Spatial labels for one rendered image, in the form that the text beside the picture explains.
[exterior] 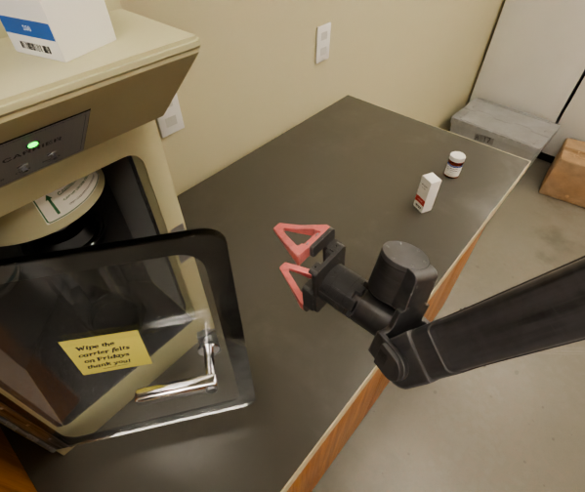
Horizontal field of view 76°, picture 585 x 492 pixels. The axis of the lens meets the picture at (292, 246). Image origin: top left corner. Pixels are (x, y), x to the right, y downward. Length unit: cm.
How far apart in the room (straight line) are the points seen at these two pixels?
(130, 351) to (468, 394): 160
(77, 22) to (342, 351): 64
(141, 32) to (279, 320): 58
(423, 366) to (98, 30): 42
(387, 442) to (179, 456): 113
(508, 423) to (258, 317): 135
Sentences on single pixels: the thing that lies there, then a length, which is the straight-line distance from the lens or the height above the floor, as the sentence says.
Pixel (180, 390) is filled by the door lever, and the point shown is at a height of 121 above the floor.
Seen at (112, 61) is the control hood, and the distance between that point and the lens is 32.
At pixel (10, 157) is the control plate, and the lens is 35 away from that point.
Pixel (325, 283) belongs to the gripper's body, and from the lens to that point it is 51.
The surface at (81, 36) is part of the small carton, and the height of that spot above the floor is 152.
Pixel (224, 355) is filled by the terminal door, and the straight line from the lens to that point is 50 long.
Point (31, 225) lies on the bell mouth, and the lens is 49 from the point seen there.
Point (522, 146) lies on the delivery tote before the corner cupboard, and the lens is 287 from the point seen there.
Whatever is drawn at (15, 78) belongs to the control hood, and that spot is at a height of 151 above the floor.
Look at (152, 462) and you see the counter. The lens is 73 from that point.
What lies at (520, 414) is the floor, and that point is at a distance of 195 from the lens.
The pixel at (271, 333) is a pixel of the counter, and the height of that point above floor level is 94.
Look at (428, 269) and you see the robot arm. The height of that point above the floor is 129.
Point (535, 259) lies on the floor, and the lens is 255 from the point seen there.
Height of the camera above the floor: 161
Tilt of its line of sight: 47 degrees down
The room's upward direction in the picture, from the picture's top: straight up
